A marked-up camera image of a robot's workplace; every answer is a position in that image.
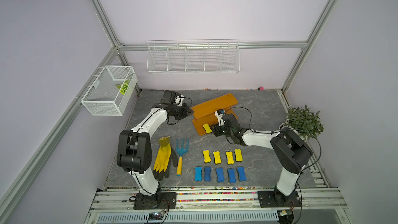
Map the yellow whiteboard eraser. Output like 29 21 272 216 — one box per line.
212 151 222 164
202 150 211 163
202 123 212 134
234 149 243 162
226 151 234 165

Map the orange two-tier wooden shelf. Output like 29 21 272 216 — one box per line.
191 93 238 136

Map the blue whiteboard eraser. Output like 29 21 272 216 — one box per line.
236 167 247 181
194 167 203 181
216 168 225 183
204 167 211 182
227 169 236 184

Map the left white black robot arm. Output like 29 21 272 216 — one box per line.
117 103 193 200

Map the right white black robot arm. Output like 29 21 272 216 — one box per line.
211 110 313 205

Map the blue yellow garden fork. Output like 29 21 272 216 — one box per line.
176 139 189 176

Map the yellow black gardening glove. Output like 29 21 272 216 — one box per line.
153 136 178 181

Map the green toy in basket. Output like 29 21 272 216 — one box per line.
116 79 131 95

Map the potted green plant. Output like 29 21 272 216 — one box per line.
282 105 324 139

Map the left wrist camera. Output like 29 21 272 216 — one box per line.
161 90 184 106

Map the long white wire wall basket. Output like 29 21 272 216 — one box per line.
146 39 240 74

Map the white wire side basket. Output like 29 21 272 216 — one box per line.
81 65 137 116

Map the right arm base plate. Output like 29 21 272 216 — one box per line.
258 190 302 208

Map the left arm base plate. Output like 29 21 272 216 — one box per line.
133 192 177 210

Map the aluminium rail frame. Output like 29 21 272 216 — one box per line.
85 187 355 224

